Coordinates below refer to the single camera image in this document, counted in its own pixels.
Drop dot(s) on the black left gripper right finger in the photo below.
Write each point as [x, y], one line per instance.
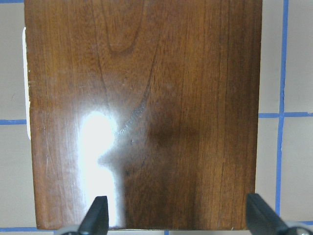
[261, 219]

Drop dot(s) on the dark wooden drawer cabinet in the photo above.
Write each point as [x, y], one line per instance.
[152, 103]

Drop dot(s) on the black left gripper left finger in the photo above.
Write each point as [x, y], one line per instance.
[96, 221]

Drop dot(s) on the light wood drawer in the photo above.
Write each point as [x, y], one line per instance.
[26, 88]

